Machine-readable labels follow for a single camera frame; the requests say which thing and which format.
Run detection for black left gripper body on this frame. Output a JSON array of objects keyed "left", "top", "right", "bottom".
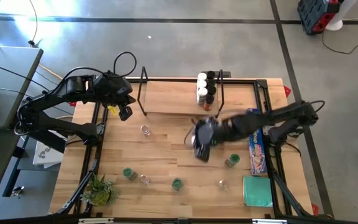
[{"left": 95, "top": 72, "right": 137, "bottom": 108}]

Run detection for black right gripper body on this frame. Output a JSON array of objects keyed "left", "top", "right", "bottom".
[{"left": 193, "top": 117, "right": 227, "bottom": 147}]

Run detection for black-lid jar rust spice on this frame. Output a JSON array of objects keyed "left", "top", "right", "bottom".
[{"left": 203, "top": 94, "right": 216, "bottom": 112}]

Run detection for green-lid spice jar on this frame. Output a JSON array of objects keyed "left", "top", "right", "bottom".
[
  {"left": 171, "top": 177, "right": 185, "bottom": 192},
  {"left": 224, "top": 153, "right": 241, "bottom": 168},
  {"left": 122, "top": 167, "right": 139, "bottom": 182}
]

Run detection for blue plastic wrap box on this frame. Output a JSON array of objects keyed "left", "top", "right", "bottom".
[{"left": 246, "top": 108, "right": 269, "bottom": 175}]

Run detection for teal square pad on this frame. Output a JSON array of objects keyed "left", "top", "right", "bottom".
[{"left": 242, "top": 175, "right": 273, "bottom": 208}]

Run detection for white printed box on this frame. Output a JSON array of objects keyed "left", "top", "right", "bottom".
[{"left": 32, "top": 141, "right": 64, "bottom": 169}]

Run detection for green potted succulent plant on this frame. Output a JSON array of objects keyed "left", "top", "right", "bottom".
[{"left": 80, "top": 174, "right": 120, "bottom": 207}]

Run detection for small metal clip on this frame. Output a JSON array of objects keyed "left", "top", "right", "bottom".
[{"left": 10, "top": 185, "right": 25, "bottom": 197}]

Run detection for black red tool case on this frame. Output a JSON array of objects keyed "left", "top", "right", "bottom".
[{"left": 296, "top": 0, "right": 343, "bottom": 35}]

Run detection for white stand base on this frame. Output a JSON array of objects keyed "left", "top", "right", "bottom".
[{"left": 324, "top": 0, "right": 358, "bottom": 32}]

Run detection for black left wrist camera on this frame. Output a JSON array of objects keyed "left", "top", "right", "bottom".
[{"left": 118, "top": 105, "right": 134, "bottom": 121}]

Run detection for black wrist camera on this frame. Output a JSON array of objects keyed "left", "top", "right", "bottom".
[
  {"left": 118, "top": 105, "right": 134, "bottom": 121},
  {"left": 195, "top": 144, "right": 213, "bottom": 162}
]

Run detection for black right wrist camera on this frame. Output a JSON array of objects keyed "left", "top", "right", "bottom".
[{"left": 195, "top": 144, "right": 213, "bottom": 162}]

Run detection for yellow cable tag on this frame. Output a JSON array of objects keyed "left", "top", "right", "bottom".
[{"left": 107, "top": 105, "right": 120, "bottom": 118}]

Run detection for wooden shelf black metal frame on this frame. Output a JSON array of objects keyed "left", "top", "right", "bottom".
[{"left": 136, "top": 66, "right": 225, "bottom": 119}]

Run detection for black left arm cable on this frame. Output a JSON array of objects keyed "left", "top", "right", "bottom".
[{"left": 112, "top": 51, "right": 138, "bottom": 78}]

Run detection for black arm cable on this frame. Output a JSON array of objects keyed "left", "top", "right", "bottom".
[
  {"left": 112, "top": 51, "right": 138, "bottom": 78},
  {"left": 308, "top": 100, "right": 326, "bottom": 114}
]

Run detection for black metal table frame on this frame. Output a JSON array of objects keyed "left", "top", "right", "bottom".
[{"left": 53, "top": 77, "right": 313, "bottom": 218}]

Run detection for yellow extension cord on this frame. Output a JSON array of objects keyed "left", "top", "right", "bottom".
[{"left": 38, "top": 63, "right": 62, "bottom": 80}]

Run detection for yellow cable black plug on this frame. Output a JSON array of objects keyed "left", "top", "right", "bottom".
[{"left": 27, "top": 0, "right": 39, "bottom": 47}]

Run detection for thin black desk cable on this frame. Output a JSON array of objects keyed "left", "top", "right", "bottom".
[
  {"left": 0, "top": 85, "right": 30, "bottom": 99},
  {"left": 0, "top": 60, "right": 49, "bottom": 93}
]

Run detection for silver metal bracket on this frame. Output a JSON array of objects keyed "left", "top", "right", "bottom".
[
  {"left": 78, "top": 217, "right": 114, "bottom": 224},
  {"left": 252, "top": 218, "right": 288, "bottom": 224}
]

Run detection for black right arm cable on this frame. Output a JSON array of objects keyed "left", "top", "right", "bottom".
[{"left": 308, "top": 100, "right": 326, "bottom": 114}]

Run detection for black floor cable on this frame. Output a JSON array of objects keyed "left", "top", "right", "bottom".
[{"left": 321, "top": 29, "right": 358, "bottom": 55}]

